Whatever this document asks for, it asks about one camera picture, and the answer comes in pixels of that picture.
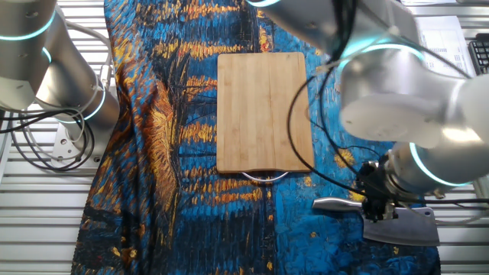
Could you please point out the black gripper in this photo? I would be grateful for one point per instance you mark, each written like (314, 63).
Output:
(372, 181)

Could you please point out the steel cleaver knife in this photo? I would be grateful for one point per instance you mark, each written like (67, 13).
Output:
(405, 229)

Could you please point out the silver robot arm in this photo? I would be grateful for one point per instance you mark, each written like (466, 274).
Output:
(382, 95)

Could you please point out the bamboo cutting board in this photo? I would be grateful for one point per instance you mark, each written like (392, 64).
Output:
(252, 114)

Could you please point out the printed white paper sheet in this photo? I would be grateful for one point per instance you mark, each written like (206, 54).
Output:
(443, 46)

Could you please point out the black computer keyboard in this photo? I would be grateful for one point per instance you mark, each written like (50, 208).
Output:
(480, 53)

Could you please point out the blue starry painting tablecloth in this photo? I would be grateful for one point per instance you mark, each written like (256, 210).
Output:
(153, 191)

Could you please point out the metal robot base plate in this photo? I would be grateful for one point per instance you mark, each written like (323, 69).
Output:
(61, 145)

